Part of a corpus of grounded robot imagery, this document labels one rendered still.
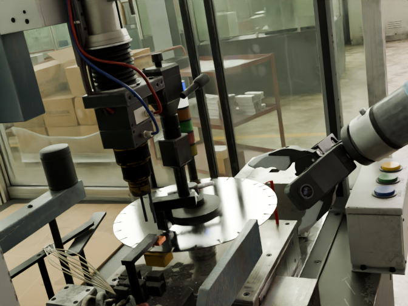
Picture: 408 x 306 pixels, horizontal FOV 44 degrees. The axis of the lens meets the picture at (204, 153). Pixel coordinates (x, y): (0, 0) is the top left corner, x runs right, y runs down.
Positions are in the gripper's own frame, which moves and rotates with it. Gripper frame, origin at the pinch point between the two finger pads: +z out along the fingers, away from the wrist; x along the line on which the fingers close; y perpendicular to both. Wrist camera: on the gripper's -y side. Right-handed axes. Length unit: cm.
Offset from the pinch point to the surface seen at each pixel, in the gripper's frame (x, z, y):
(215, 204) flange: 4.9, 13.0, 1.6
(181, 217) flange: 6.8, 16.0, -5.0
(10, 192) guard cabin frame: 52, 117, 24
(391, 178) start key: -12.9, -4.6, 32.7
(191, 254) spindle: -0.4, 22.6, -2.5
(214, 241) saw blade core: 0.1, 7.7, -9.4
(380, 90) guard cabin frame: 4, -7, 50
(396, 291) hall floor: -73, 69, 120
